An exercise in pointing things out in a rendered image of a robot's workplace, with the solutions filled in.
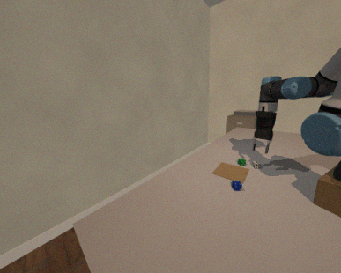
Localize green die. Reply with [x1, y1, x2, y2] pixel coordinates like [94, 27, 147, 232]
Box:
[238, 159, 246, 166]

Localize beige die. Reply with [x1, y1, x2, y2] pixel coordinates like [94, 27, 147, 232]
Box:
[252, 161, 261, 168]

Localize blue die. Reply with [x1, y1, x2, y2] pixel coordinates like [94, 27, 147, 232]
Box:
[232, 181, 242, 191]

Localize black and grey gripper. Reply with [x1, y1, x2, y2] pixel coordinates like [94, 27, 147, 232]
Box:
[252, 103, 278, 154]

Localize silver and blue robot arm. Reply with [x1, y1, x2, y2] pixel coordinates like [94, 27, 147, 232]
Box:
[259, 48, 341, 157]

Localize tan square mat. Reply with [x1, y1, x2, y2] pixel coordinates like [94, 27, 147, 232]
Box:
[213, 163, 249, 184]

